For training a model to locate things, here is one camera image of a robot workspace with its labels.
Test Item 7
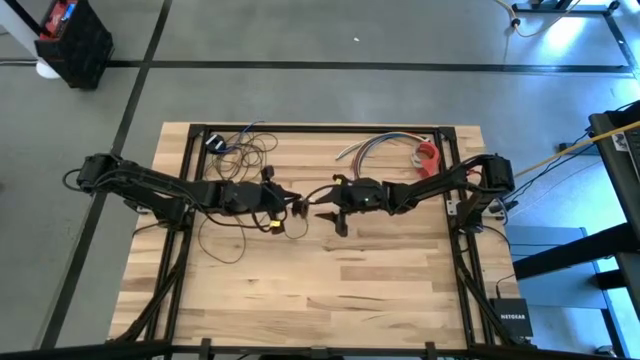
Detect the red tape dispenser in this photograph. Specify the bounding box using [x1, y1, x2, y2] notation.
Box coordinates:
[410, 141, 442, 180]

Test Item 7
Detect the black leg desk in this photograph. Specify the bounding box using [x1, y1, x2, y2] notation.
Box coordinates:
[510, 0, 621, 15]
[512, 98, 640, 360]

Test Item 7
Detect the long black cord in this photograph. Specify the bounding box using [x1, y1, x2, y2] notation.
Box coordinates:
[197, 130, 346, 265]

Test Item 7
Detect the thin blue data cable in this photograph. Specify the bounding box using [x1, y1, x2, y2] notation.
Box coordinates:
[238, 119, 267, 147]

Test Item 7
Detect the black overhead gantry bar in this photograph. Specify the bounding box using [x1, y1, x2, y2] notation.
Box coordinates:
[0, 340, 640, 360]

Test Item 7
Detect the black Netgear box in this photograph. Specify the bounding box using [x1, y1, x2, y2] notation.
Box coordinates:
[488, 297, 534, 339]

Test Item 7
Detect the yellow extension cord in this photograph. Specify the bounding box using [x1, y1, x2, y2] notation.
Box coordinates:
[493, 0, 584, 39]

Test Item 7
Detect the black floor box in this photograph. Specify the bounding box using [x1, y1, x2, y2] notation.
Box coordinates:
[34, 0, 115, 90]

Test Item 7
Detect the blue round camera mount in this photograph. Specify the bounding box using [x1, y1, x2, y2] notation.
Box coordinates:
[205, 133, 227, 154]

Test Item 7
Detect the white tower fan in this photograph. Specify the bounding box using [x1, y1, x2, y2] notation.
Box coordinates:
[0, 0, 62, 80]

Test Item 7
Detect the hanging yellow cord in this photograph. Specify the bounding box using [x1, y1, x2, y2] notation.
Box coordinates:
[514, 118, 640, 179]

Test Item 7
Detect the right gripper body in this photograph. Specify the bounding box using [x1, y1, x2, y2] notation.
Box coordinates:
[331, 173, 397, 239]

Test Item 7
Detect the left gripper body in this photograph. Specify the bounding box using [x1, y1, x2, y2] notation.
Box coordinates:
[221, 166, 287, 236]

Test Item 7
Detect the white cable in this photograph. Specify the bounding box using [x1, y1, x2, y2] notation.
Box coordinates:
[334, 139, 381, 161]

